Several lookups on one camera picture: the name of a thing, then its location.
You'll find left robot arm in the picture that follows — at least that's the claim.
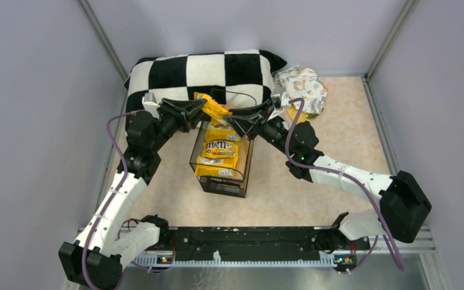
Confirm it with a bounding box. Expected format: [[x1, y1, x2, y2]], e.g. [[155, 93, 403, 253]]
[[58, 99, 207, 289]]

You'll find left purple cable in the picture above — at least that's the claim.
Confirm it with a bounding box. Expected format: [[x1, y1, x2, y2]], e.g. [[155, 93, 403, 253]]
[[80, 110, 169, 290]]

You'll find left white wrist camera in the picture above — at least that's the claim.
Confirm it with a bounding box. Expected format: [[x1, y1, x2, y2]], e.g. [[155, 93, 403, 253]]
[[141, 92, 160, 118]]

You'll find black wire shelf wooden top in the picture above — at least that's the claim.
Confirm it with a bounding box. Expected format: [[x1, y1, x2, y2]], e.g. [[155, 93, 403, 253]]
[[188, 88, 258, 199]]

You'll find yellow candy bag back side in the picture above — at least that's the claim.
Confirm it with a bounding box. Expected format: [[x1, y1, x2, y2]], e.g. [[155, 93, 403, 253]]
[[205, 125, 241, 141]]

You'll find yellow candy bag on shelf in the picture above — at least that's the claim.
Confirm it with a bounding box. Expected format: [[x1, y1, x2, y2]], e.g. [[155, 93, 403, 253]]
[[195, 156, 238, 177]]

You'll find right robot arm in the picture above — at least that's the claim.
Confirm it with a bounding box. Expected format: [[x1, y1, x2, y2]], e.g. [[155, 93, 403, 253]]
[[224, 101, 432, 243]]

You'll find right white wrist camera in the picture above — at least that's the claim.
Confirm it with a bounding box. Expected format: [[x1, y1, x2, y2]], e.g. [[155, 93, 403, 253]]
[[271, 87, 290, 109]]

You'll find black white checkered pillow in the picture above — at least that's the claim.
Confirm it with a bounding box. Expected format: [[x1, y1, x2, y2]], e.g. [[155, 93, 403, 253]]
[[124, 49, 288, 112]]

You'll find yellow peanut M&M bag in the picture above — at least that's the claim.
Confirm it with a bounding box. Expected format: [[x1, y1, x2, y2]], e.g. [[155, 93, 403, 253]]
[[202, 140, 241, 159]]

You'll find yellow cloth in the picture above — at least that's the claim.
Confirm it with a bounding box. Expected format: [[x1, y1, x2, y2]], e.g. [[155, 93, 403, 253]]
[[286, 106, 321, 124]]

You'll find patterned white cloth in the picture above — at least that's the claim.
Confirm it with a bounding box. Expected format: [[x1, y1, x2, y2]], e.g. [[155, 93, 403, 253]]
[[274, 66, 328, 115]]

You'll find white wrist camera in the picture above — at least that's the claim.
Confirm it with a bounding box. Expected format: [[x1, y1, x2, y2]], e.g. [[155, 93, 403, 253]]
[[141, 92, 160, 118], [271, 87, 290, 109]]

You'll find yellow candy bag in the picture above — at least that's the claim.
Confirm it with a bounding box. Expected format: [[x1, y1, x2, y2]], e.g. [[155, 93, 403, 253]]
[[193, 92, 233, 121], [209, 117, 230, 127], [195, 156, 238, 177], [205, 125, 241, 141]]

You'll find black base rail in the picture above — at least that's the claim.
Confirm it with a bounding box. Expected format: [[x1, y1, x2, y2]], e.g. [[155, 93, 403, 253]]
[[133, 227, 371, 272]]

